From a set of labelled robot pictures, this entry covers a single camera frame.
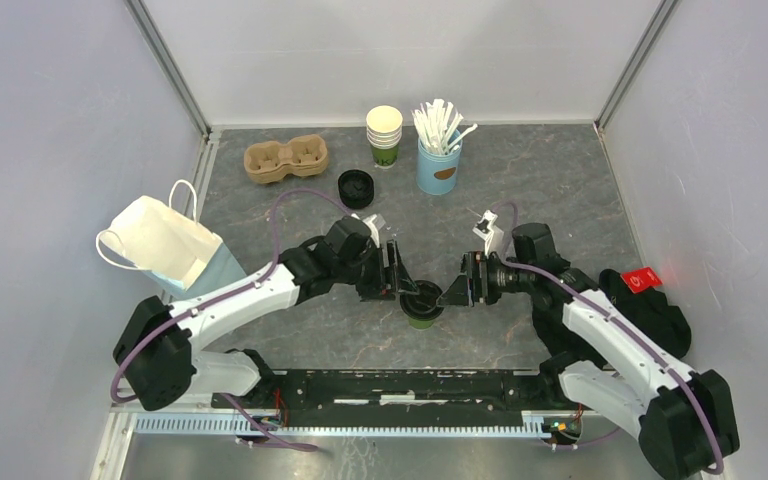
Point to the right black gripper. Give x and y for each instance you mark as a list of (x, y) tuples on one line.
[(473, 285)]

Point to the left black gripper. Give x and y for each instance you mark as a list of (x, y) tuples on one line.
[(387, 280)]

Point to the black cup lid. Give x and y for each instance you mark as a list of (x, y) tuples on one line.
[(423, 305)]

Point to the green paper cup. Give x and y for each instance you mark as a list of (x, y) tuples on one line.
[(421, 323)]

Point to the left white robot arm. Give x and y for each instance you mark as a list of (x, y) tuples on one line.
[(162, 353)]

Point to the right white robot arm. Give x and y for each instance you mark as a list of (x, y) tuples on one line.
[(683, 420)]

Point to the stack of black lids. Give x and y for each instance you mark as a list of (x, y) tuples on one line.
[(356, 189)]

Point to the blue straw holder can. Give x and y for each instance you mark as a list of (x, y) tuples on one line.
[(437, 174)]

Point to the stack of paper cups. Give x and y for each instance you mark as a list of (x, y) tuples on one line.
[(384, 132)]

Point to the red emergency button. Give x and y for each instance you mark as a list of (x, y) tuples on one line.
[(641, 279)]

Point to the brown cardboard cup carrier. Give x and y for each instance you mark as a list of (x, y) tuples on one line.
[(271, 161)]

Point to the black cloth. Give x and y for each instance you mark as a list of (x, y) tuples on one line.
[(648, 310)]

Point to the white and blue paper bag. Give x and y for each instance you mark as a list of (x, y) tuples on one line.
[(167, 242)]

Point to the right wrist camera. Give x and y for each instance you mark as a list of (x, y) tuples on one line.
[(487, 230)]

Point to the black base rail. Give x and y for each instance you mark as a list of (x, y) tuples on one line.
[(406, 398)]

